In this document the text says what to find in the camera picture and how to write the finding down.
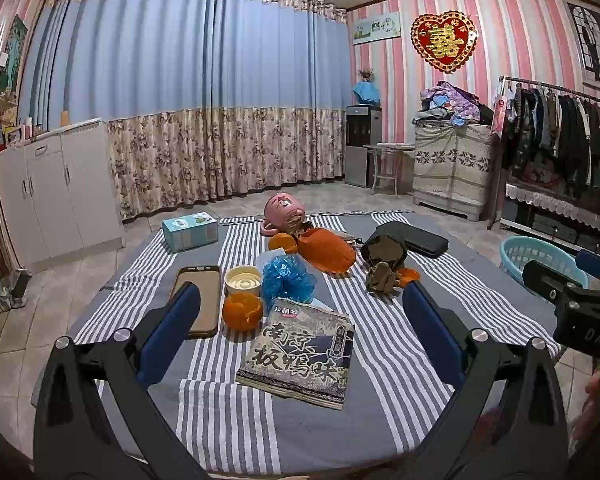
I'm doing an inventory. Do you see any white lace cloth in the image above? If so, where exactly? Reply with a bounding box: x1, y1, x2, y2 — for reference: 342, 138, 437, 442
504, 180, 600, 233

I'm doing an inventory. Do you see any small metal table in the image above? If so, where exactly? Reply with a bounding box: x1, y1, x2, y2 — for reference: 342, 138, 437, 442
364, 142, 416, 196

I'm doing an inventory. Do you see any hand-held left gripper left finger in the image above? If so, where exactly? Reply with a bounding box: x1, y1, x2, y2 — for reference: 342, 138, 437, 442
32, 281, 216, 480

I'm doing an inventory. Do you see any person's right hand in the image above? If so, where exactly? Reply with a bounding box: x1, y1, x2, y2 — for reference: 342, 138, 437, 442
581, 374, 600, 413

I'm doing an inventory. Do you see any light blue plastic basket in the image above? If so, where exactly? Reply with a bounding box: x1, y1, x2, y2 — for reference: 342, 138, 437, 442
500, 236, 589, 295

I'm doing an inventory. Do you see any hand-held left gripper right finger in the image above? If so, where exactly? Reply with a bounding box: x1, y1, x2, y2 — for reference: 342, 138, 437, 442
390, 280, 568, 480

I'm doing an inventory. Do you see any large orange peel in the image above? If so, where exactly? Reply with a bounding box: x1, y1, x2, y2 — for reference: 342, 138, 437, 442
222, 291, 264, 331

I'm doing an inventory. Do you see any low dark drawer cabinet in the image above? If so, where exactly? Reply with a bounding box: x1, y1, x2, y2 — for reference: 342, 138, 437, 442
500, 195, 600, 257

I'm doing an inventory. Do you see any phone in brown case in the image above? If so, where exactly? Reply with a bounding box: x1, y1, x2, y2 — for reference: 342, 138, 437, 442
169, 265, 222, 340

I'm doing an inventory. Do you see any metal clothes rack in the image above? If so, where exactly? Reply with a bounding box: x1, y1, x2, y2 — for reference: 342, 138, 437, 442
497, 76, 600, 231

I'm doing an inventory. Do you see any cloth covered cabinet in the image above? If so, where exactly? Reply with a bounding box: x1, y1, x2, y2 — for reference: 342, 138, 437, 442
412, 122, 496, 222

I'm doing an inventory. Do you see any blue floral curtain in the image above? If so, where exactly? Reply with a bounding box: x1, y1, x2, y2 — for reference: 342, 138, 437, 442
17, 0, 354, 221

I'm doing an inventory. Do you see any grey printed snack packet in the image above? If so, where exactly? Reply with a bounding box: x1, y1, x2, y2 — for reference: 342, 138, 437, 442
235, 297, 356, 411

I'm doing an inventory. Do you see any blue cloth covered bottle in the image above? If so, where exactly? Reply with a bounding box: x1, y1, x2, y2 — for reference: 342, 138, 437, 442
352, 80, 381, 107

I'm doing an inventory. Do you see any pink hanging packet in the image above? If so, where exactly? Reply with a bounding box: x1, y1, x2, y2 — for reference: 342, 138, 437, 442
491, 95, 509, 136

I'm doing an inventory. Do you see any teal tissue box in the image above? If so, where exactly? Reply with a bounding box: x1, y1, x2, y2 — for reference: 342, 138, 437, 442
161, 211, 219, 254

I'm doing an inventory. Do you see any red heart wall decoration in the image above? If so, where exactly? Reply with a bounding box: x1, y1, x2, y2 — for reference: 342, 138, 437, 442
411, 11, 478, 75

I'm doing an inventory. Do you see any pile of clothes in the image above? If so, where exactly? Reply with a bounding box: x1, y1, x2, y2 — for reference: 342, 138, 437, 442
414, 80, 496, 128

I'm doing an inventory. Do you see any framed wall poster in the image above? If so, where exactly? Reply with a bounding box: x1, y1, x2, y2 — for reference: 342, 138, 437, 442
562, 0, 600, 93

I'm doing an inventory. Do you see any dark olive bag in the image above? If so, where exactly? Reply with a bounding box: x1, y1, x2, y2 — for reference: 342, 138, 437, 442
360, 232, 410, 295

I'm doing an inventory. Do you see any pink pig mug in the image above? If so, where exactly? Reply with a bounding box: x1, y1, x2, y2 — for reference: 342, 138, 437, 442
261, 191, 308, 237

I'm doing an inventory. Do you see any grey white striped blanket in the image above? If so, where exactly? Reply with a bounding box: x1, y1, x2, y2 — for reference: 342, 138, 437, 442
30, 210, 563, 480

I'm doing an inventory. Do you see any green wall poster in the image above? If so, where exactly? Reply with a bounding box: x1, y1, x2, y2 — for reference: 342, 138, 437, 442
0, 15, 28, 98

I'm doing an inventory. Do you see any black flat case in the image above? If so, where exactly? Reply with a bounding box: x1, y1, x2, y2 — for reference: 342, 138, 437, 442
379, 221, 449, 259

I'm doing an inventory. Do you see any brown wrapper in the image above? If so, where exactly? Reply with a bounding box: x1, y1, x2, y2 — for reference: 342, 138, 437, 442
285, 210, 307, 237

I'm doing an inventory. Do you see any grey water dispenser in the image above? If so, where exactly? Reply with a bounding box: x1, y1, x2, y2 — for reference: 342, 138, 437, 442
344, 105, 383, 188

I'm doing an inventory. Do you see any wall picture clock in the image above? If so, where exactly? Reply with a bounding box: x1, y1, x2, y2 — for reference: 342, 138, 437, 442
352, 11, 402, 46

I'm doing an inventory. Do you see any blue plastic bag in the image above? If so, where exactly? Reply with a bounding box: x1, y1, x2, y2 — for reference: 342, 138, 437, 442
262, 255, 316, 304

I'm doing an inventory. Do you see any row of hanging clothes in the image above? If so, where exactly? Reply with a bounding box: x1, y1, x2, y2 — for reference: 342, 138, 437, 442
500, 82, 600, 201

